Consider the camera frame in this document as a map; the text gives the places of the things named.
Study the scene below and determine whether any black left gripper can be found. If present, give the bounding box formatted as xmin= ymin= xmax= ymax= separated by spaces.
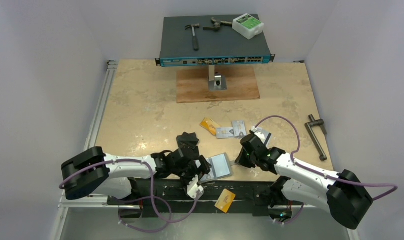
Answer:
xmin=171 ymin=154 xmax=211 ymax=188

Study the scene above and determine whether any black credit card stack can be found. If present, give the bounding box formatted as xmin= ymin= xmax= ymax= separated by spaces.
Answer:
xmin=176 ymin=132 xmax=200 ymax=156

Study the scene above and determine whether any grey card holder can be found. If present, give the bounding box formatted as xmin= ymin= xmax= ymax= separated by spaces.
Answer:
xmin=199 ymin=153 xmax=233 ymax=184

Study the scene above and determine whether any single orange credit card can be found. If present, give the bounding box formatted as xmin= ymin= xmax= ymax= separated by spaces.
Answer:
xmin=214 ymin=189 xmax=236 ymax=214

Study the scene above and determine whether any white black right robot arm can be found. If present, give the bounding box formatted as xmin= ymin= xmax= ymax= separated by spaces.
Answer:
xmin=235 ymin=132 xmax=374 ymax=230

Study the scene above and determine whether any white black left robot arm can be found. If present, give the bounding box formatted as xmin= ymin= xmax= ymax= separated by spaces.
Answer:
xmin=59 ymin=146 xmax=212 ymax=205

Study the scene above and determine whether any silver white credit card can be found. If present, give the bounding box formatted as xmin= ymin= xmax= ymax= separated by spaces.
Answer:
xmin=232 ymin=120 xmax=247 ymax=139

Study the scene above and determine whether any brown wooden board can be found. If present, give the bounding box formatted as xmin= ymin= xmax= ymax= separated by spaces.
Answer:
xmin=176 ymin=66 xmax=261 ymax=104

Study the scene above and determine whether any grey metal stand base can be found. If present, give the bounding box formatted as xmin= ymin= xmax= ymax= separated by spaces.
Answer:
xmin=208 ymin=65 xmax=227 ymax=92

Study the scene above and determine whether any small hammer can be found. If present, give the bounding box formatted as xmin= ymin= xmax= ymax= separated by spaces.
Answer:
xmin=184 ymin=23 xmax=200 ymax=51

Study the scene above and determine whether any white green plastic box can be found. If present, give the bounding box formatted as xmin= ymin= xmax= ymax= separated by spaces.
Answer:
xmin=232 ymin=13 xmax=265 ymax=40

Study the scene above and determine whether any dark metal clamp tool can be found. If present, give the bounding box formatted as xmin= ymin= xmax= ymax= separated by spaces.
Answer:
xmin=202 ymin=17 xmax=233 ymax=32

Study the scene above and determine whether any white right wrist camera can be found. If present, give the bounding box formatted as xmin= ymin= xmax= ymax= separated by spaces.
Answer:
xmin=250 ymin=125 xmax=264 ymax=135

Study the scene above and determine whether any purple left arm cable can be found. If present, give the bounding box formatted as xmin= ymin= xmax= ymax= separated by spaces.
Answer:
xmin=58 ymin=158 xmax=203 ymax=223

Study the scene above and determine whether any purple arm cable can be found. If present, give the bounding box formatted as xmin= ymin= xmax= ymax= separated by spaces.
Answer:
xmin=254 ymin=115 xmax=399 ymax=202
xmin=58 ymin=158 xmax=203 ymax=223

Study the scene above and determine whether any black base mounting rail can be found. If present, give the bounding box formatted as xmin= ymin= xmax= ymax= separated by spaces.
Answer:
xmin=107 ymin=177 xmax=301 ymax=221

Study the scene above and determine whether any metal crank handle tool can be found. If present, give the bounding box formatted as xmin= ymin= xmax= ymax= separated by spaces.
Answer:
xmin=305 ymin=114 xmax=328 ymax=162

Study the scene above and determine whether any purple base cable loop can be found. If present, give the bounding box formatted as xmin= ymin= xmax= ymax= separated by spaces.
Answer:
xmin=117 ymin=195 xmax=174 ymax=233

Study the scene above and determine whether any blue network switch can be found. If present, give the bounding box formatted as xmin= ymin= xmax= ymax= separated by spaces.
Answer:
xmin=155 ymin=15 xmax=276 ymax=67

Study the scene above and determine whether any aluminium frame rail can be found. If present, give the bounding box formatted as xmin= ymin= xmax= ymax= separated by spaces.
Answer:
xmin=49 ymin=60 xmax=120 ymax=240

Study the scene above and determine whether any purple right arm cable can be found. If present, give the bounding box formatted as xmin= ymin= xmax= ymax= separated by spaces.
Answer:
xmin=254 ymin=115 xmax=399 ymax=202

